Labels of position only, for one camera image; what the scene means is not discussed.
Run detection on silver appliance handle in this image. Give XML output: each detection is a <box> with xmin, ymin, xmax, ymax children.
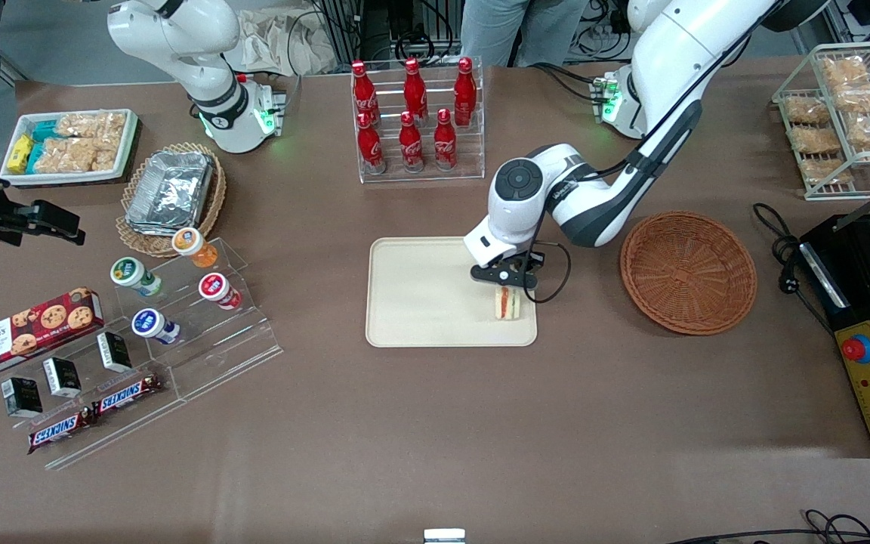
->
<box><xmin>801</xmin><ymin>242</ymin><xmax>849</xmax><ymax>309</ymax></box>

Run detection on stepped clear acrylic stand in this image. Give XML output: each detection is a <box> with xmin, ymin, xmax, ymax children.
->
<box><xmin>99</xmin><ymin>236</ymin><xmax>285</xmax><ymax>403</ymax></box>

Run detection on black power cable with plug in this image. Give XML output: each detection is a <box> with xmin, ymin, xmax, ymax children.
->
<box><xmin>752</xmin><ymin>202</ymin><xmax>836</xmax><ymax>333</ymax></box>

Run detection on thin black floor cable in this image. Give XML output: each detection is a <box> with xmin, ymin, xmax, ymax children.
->
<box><xmin>665</xmin><ymin>510</ymin><xmax>870</xmax><ymax>544</ymax></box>

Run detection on low clear acrylic stand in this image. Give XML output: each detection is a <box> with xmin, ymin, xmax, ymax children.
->
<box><xmin>0</xmin><ymin>332</ymin><xmax>188</xmax><ymax>471</ymax></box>

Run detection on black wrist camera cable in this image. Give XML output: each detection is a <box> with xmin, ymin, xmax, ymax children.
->
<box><xmin>522</xmin><ymin>98</ymin><xmax>708</xmax><ymax>303</ymax></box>

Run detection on tangled black background cables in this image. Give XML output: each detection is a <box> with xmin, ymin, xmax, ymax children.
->
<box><xmin>575</xmin><ymin>0</ymin><xmax>632</xmax><ymax>63</ymax></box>

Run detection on clear bag of rice crackers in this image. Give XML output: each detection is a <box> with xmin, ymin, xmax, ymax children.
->
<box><xmin>35</xmin><ymin>138</ymin><xmax>100</xmax><ymax>175</ymax></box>
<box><xmin>56</xmin><ymin>112</ymin><xmax>128</xmax><ymax>150</ymax></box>

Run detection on red cola bottle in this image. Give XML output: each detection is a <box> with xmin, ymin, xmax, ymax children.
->
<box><xmin>399</xmin><ymin>111</ymin><xmax>425</xmax><ymax>173</ymax></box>
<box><xmin>403</xmin><ymin>58</ymin><xmax>428</xmax><ymax>122</ymax></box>
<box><xmin>433</xmin><ymin>108</ymin><xmax>458</xmax><ymax>171</ymax></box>
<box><xmin>351</xmin><ymin>60</ymin><xmax>379</xmax><ymax>125</ymax></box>
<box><xmin>454</xmin><ymin>57</ymin><xmax>477</xmax><ymax>128</ymax></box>
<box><xmin>357</xmin><ymin>112</ymin><xmax>387</xmax><ymax>175</ymax></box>

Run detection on green lid yogurt cup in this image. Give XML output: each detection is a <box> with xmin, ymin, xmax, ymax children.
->
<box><xmin>110</xmin><ymin>257</ymin><xmax>164</xmax><ymax>297</ymax></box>

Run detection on red emergency stop button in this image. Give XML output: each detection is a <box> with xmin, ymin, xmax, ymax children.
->
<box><xmin>841</xmin><ymin>332</ymin><xmax>870</xmax><ymax>365</ymax></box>

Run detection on round brown wicker basket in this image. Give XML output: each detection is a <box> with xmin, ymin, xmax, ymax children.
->
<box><xmin>620</xmin><ymin>210</ymin><xmax>758</xmax><ymax>335</ymax></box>

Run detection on yellow snack packet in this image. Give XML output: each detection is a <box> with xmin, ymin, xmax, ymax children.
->
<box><xmin>6</xmin><ymin>134</ymin><xmax>34</xmax><ymax>173</ymax></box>

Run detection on orange lid yogurt cup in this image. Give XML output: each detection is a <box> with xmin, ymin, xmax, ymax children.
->
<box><xmin>171</xmin><ymin>227</ymin><xmax>219</xmax><ymax>269</ymax></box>

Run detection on clear acrylic bottle rack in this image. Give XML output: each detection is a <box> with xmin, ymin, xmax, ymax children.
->
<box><xmin>350</xmin><ymin>57</ymin><xmax>486</xmax><ymax>184</ymax></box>

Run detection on Snickers chocolate bar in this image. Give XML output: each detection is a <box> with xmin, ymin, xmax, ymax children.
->
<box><xmin>91</xmin><ymin>374</ymin><xmax>166</xmax><ymax>416</ymax></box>
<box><xmin>27</xmin><ymin>408</ymin><xmax>97</xmax><ymax>455</ymax></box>

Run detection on red Walkers cookie box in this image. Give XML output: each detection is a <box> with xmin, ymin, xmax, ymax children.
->
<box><xmin>0</xmin><ymin>287</ymin><xmax>105</xmax><ymax>380</ymax></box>

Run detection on aluminium foil tray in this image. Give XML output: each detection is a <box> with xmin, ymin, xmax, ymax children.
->
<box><xmin>125</xmin><ymin>151</ymin><xmax>214</xmax><ymax>233</ymax></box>

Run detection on oval light wicker basket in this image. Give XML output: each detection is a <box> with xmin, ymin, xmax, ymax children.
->
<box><xmin>116</xmin><ymin>142</ymin><xmax>227</xmax><ymax>259</ymax></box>

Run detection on white rectangular snack tray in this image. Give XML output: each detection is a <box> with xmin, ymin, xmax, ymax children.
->
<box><xmin>0</xmin><ymin>108</ymin><xmax>140</xmax><ymax>187</ymax></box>

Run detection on small black box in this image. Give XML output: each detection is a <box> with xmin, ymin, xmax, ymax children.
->
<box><xmin>2</xmin><ymin>377</ymin><xmax>44</xmax><ymax>419</ymax></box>
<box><xmin>97</xmin><ymin>332</ymin><xmax>133</xmax><ymax>373</ymax></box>
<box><xmin>42</xmin><ymin>357</ymin><xmax>82</xmax><ymax>398</ymax></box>

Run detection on triangular sandwich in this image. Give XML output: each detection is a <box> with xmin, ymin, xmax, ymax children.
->
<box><xmin>493</xmin><ymin>286</ymin><xmax>524</xmax><ymax>321</ymax></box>

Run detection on red lid yogurt cup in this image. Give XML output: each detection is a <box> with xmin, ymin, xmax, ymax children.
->
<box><xmin>199</xmin><ymin>273</ymin><xmax>242</xmax><ymax>311</ymax></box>

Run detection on cream rectangular plastic tray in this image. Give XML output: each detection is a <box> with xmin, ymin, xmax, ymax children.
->
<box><xmin>366</xmin><ymin>236</ymin><xmax>538</xmax><ymax>348</ymax></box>

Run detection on crumpled beige paper bag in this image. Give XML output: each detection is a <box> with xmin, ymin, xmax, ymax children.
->
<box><xmin>239</xmin><ymin>8</ymin><xmax>339</xmax><ymax>76</ymax></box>

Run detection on person in blue jeans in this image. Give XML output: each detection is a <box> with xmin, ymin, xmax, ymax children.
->
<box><xmin>461</xmin><ymin>0</ymin><xmax>588</xmax><ymax>67</ymax></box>

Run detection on blue lid yogurt cup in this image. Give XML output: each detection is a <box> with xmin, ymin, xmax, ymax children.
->
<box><xmin>131</xmin><ymin>308</ymin><xmax>181</xmax><ymax>345</ymax></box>

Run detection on black countertop appliance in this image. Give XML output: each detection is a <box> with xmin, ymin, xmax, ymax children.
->
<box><xmin>797</xmin><ymin>212</ymin><xmax>870</xmax><ymax>459</ymax></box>

